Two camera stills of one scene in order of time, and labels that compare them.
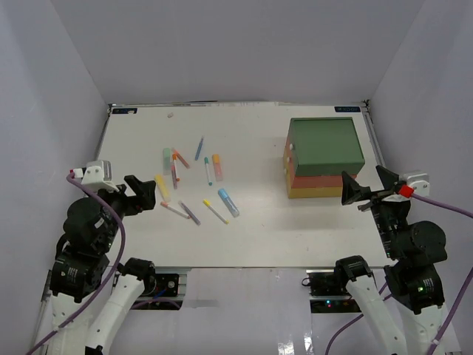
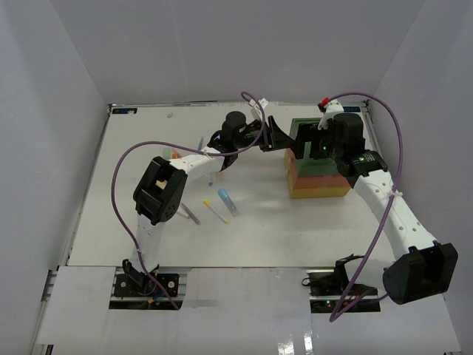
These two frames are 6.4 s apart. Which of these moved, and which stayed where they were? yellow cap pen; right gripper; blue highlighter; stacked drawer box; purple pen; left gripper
Moved: left gripper; right gripper
Stayed: blue highlighter; yellow cap pen; purple pen; stacked drawer box
